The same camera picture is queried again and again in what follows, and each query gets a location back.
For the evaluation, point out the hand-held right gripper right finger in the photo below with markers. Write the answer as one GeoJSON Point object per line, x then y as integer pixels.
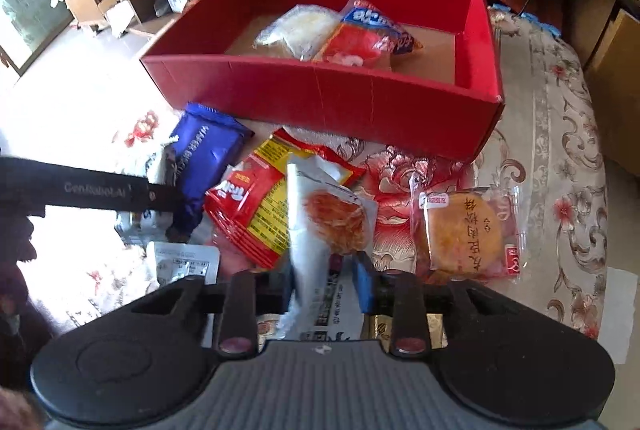
{"type": "Point", "coordinates": [363, 285]}

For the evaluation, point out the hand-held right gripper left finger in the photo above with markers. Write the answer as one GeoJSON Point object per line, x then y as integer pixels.
{"type": "Point", "coordinates": [281, 292]}

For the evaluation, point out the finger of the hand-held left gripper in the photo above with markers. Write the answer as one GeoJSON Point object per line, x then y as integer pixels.
{"type": "Point", "coordinates": [167, 201]}

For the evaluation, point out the white packet with barcode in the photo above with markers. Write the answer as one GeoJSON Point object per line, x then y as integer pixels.
{"type": "Point", "coordinates": [185, 262]}

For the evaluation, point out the blue wafer packet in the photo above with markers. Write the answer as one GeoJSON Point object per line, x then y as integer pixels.
{"type": "Point", "coordinates": [207, 145]}

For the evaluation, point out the white packet with orange picture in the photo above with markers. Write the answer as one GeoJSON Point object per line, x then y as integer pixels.
{"type": "Point", "coordinates": [325, 215]}

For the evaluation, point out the red and yellow snack packet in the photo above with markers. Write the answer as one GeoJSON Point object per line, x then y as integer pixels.
{"type": "Point", "coordinates": [257, 205]}

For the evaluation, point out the red cardboard box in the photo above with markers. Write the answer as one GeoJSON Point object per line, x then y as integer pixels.
{"type": "Point", "coordinates": [325, 100]}

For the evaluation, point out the clear bread packet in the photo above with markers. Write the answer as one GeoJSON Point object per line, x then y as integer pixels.
{"type": "Point", "coordinates": [300, 27]}

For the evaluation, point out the red and blue snack packet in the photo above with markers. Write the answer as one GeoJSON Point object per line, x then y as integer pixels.
{"type": "Point", "coordinates": [360, 37]}

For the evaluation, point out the white and blue small packet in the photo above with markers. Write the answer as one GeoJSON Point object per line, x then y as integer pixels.
{"type": "Point", "coordinates": [140, 225]}

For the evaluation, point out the gold wrapped snack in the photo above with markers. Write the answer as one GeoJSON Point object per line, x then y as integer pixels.
{"type": "Point", "coordinates": [382, 327]}

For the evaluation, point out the round pastry packet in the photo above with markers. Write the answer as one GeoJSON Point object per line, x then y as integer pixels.
{"type": "Point", "coordinates": [462, 230]}

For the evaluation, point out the floral blanket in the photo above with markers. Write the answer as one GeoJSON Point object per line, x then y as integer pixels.
{"type": "Point", "coordinates": [545, 170]}

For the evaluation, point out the brown cardboard box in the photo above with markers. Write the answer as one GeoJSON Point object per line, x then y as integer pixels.
{"type": "Point", "coordinates": [617, 70]}

